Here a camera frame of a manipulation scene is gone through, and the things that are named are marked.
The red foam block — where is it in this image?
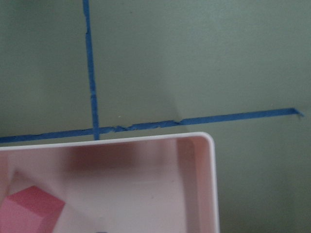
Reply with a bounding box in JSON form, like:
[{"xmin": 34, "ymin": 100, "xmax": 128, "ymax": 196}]
[{"xmin": 0, "ymin": 186, "xmax": 65, "ymax": 233}]

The pink plastic bin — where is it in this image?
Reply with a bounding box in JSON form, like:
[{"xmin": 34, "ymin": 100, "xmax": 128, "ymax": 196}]
[{"xmin": 0, "ymin": 132, "xmax": 220, "ymax": 233}]

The brown paper table cover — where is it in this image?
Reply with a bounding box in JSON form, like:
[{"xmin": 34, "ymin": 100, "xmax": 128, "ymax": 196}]
[{"xmin": 0, "ymin": 0, "xmax": 311, "ymax": 233}]

